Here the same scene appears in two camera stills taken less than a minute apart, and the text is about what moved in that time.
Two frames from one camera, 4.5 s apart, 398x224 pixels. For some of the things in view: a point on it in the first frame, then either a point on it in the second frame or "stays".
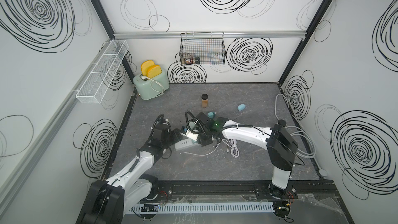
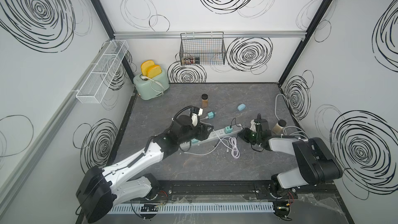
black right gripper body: x=205 y=136 to x=251 y=136
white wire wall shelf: x=93 y=88 stays
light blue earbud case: x=241 y=107 stays
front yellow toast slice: x=153 y=71 stays
